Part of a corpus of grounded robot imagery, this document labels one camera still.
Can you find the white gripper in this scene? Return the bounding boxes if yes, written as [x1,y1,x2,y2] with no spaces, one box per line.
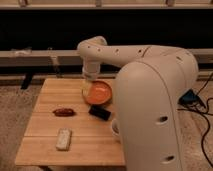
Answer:
[82,61,100,96]

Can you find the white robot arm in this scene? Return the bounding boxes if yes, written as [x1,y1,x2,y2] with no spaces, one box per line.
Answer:
[77,36,198,171]

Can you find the white sponge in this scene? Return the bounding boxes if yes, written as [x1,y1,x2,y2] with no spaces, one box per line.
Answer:
[56,128,72,151]

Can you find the orange bowl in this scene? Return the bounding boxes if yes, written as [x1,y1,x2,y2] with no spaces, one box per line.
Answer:
[82,81,112,105]

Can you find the black rectangular block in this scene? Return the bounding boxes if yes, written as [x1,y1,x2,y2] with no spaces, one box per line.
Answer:
[89,105,111,121]

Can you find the white cup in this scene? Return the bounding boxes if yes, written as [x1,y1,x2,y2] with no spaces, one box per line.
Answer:
[111,119,119,138]

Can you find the wooden table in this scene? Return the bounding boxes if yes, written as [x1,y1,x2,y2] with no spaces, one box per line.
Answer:
[15,78,124,166]

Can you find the blue power adapter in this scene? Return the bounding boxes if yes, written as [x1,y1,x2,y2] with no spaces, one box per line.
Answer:
[179,89,198,105]

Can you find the black cables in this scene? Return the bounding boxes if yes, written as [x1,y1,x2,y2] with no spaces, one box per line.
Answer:
[176,71,213,168]

